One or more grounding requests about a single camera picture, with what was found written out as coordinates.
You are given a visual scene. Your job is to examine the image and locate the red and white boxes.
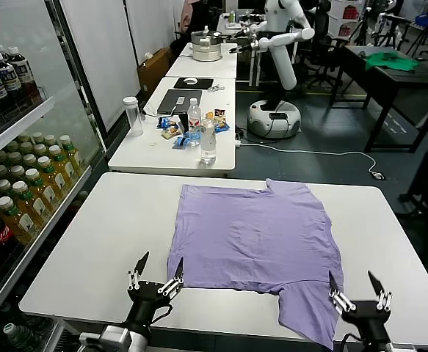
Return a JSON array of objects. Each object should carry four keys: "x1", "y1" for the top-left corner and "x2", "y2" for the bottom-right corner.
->
[{"x1": 336, "y1": 2, "x2": 361, "y2": 37}]

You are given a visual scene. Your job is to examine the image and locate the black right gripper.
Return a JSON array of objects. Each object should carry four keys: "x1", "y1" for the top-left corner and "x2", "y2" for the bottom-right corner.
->
[{"x1": 328, "y1": 270, "x2": 393, "y2": 348}]

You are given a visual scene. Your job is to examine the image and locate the green cloth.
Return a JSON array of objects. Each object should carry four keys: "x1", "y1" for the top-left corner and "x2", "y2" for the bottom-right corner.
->
[{"x1": 366, "y1": 51, "x2": 422, "y2": 73}]

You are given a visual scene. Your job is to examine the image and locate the clear bottle with white cap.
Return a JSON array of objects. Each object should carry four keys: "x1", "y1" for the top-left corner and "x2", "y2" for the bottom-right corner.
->
[{"x1": 200, "y1": 117, "x2": 217, "y2": 165}]

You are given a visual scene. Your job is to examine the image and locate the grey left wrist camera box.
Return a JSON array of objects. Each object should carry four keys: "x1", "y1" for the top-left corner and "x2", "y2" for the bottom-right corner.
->
[{"x1": 101, "y1": 325, "x2": 131, "y2": 352}]

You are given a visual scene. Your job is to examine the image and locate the glass door drinks shelf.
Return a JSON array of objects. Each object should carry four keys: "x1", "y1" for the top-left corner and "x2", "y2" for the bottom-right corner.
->
[{"x1": 0, "y1": 0, "x2": 108, "y2": 352}]

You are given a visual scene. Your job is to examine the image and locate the pink garment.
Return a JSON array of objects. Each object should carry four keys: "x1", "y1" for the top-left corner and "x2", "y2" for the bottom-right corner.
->
[{"x1": 180, "y1": 0, "x2": 197, "y2": 34}]

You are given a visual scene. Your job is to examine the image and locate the clear jar with white lid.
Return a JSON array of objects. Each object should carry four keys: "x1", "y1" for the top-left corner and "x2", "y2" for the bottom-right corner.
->
[{"x1": 123, "y1": 96, "x2": 144, "y2": 137}]

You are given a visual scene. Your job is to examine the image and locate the white table with pot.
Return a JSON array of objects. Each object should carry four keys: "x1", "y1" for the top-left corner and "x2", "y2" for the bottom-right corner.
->
[{"x1": 164, "y1": 42, "x2": 239, "y2": 80}]

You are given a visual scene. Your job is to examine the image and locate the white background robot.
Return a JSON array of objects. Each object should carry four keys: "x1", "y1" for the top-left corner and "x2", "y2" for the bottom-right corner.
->
[{"x1": 235, "y1": 0, "x2": 316, "y2": 139}]

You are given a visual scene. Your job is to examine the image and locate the black office chair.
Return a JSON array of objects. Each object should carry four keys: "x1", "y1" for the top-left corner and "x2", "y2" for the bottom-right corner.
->
[{"x1": 296, "y1": 0, "x2": 347, "y2": 91}]

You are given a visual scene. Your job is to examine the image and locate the cardboard box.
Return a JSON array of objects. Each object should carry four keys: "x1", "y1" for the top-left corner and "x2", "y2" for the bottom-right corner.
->
[{"x1": 137, "y1": 47, "x2": 171, "y2": 93}]

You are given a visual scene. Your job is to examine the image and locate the white floor cable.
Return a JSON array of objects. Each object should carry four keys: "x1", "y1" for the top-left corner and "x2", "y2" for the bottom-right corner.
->
[{"x1": 235, "y1": 141, "x2": 387, "y2": 181}]

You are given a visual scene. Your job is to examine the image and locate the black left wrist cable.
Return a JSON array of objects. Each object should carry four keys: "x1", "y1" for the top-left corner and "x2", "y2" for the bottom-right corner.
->
[{"x1": 150, "y1": 303, "x2": 173, "y2": 326}]

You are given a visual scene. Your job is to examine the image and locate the clear bottle with green cap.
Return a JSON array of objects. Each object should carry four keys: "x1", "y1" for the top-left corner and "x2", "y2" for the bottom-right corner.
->
[{"x1": 2, "y1": 322, "x2": 37, "y2": 351}]

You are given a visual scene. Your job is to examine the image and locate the grey closed laptop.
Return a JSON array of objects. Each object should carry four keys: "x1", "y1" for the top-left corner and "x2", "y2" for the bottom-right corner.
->
[{"x1": 156, "y1": 89, "x2": 203, "y2": 115}]

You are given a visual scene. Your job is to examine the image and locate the black table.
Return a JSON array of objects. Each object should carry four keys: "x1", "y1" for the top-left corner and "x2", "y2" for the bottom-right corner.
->
[{"x1": 340, "y1": 43, "x2": 428, "y2": 153}]

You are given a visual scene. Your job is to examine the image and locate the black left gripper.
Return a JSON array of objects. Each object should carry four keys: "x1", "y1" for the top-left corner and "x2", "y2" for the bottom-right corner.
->
[{"x1": 126, "y1": 251, "x2": 185, "y2": 328}]

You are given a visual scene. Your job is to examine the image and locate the black mouse pad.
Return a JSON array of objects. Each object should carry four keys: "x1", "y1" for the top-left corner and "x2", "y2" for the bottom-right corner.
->
[{"x1": 173, "y1": 76, "x2": 214, "y2": 89}]

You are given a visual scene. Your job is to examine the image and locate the water bottle with red label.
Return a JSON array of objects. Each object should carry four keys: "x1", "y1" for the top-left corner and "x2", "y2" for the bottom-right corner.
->
[{"x1": 187, "y1": 97, "x2": 203, "y2": 146}]

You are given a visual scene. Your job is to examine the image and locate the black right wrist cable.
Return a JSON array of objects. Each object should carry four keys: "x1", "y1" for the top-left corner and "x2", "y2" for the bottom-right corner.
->
[{"x1": 340, "y1": 332, "x2": 362, "y2": 352}]

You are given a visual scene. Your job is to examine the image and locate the purple t-shirt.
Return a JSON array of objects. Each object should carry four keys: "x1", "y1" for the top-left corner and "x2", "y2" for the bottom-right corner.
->
[{"x1": 166, "y1": 178, "x2": 344, "y2": 351}]

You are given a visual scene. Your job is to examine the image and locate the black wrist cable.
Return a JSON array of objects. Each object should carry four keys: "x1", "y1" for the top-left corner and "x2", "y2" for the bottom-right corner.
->
[
  {"x1": 150, "y1": 303, "x2": 173, "y2": 326},
  {"x1": 340, "y1": 332, "x2": 362, "y2": 352}
]

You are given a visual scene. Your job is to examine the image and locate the white table with snacks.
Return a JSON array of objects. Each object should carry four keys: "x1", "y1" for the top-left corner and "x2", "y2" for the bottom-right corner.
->
[{"x1": 107, "y1": 76, "x2": 237, "y2": 179}]

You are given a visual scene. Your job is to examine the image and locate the cracker snack packet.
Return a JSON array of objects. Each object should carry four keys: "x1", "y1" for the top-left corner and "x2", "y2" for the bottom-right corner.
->
[{"x1": 161, "y1": 125, "x2": 183, "y2": 139}]

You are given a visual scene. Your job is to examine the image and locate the white steamer pot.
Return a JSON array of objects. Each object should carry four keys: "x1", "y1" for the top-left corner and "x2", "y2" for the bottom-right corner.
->
[{"x1": 190, "y1": 25, "x2": 223, "y2": 62}]

